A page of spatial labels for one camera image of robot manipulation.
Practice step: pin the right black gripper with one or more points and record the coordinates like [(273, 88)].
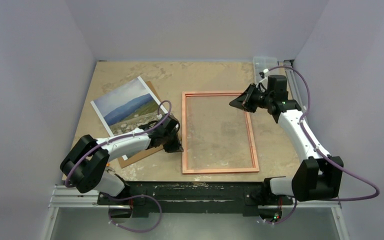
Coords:
[(251, 99)]

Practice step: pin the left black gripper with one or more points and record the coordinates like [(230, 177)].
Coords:
[(176, 146)]

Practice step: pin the clear glass sheet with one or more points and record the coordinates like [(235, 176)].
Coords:
[(216, 132)]

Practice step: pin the red picture frame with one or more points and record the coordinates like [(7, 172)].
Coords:
[(216, 132)]

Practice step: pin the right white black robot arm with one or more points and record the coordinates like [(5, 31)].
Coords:
[(319, 174)]

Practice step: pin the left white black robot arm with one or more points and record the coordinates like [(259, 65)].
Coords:
[(85, 166)]

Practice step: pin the landscape photo print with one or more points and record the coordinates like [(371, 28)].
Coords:
[(125, 109)]

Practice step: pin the clear plastic organizer box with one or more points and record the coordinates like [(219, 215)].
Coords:
[(262, 62)]

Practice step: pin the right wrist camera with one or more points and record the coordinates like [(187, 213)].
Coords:
[(277, 87)]

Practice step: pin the black mounting base plate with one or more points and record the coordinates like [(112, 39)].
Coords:
[(250, 199)]

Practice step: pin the aluminium rail frame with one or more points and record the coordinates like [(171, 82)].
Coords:
[(92, 196)]

